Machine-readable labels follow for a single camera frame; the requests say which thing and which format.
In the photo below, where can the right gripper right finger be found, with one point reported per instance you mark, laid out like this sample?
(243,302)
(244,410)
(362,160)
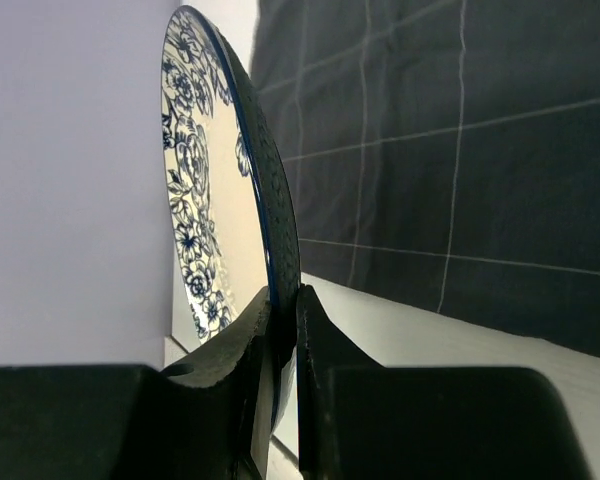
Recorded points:
(358,419)

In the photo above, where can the blue floral plate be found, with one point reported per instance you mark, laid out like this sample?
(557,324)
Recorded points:
(231,210)

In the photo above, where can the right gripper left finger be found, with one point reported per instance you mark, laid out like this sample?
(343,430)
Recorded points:
(206,416)

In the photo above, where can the dark checked cloth placemat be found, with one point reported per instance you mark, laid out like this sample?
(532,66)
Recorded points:
(444,154)

